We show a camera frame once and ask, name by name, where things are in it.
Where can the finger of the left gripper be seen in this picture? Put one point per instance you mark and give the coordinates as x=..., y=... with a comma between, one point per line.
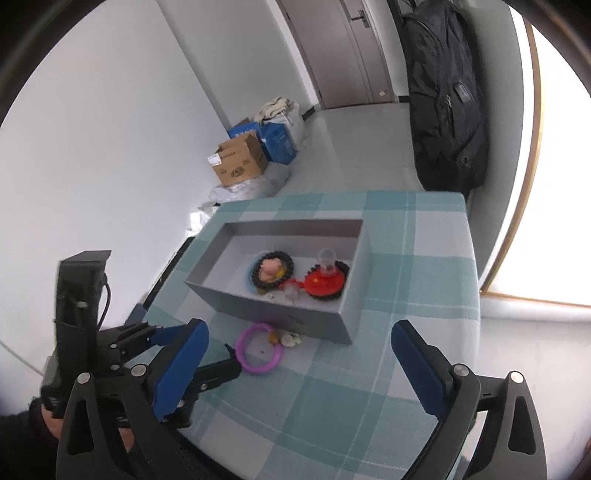
x=210, y=377
x=118, y=345

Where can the red clear hair clips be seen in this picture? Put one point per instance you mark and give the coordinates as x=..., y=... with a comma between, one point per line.
x=291, y=289

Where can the black backpack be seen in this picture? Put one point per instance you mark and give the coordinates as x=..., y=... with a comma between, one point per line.
x=448, y=114

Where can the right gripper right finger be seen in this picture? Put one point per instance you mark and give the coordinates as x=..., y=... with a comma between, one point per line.
x=510, y=445

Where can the pink pig toy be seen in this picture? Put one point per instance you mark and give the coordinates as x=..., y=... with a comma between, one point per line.
x=270, y=270

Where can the white round lid clip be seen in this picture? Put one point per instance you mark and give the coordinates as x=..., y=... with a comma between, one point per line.
x=326, y=261

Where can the grey cardboard box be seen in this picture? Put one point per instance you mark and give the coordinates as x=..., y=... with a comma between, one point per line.
x=226, y=275

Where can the red China flag badge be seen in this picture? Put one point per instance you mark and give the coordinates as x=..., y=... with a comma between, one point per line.
x=318, y=285

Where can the grey door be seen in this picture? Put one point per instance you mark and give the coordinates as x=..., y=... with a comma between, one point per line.
x=342, y=52

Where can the white plastic parcel bag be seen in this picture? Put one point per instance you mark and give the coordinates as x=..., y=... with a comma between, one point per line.
x=199, y=218

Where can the blue cardboard box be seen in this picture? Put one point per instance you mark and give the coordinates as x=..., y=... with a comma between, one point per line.
x=273, y=138

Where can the brown cardboard box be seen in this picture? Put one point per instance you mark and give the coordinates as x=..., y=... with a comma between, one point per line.
x=238, y=160

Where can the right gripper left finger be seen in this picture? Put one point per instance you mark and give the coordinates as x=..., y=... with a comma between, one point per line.
x=122, y=393

